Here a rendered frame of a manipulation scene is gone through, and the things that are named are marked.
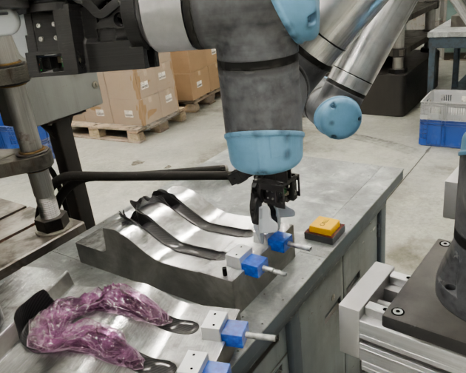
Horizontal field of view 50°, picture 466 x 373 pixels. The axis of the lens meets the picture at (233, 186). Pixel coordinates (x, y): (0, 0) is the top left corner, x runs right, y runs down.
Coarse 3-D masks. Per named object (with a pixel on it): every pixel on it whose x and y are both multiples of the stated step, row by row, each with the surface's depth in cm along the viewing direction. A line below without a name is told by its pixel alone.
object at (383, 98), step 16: (432, 0) 518; (416, 16) 468; (432, 16) 525; (416, 32) 534; (400, 48) 452; (384, 64) 505; (400, 64) 460; (416, 64) 489; (384, 80) 468; (400, 80) 460; (416, 80) 488; (368, 96) 483; (384, 96) 474; (400, 96) 466; (416, 96) 496; (368, 112) 489; (384, 112) 480; (400, 112) 472
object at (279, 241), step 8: (272, 232) 113; (280, 232) 114; (256, 240) 114; (264, 240) 112; (272, 240) 111; (280, 240) 111; (288, 240) 112; (272, 248) 112; (280, 248) 111; (288, 248) 112; (296, 248) 110; (304, 248) 109
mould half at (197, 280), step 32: (192, 192) 134; (128, 224) 119; (160, 224) 122; (224, 224) 125; (288, 224) 120; (96, 256) 126; (128, 256) 118; (160, 256) 114; (192, 256) 112; (288, 256) 120; (160, 288) 116; (192, 288) 109; (224, 288) 103; (256, 288) 109
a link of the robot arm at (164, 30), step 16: (144, 0) 42; (160, 0) 42; (176, 0) 42; (144, 16) 43; (160, 16) 42; (176, 16) 42; (144, 32) 44; (160, 32) 43; (176, 32) 43; (160, 48) 45; (176, 48) 45; (192, 48) 45
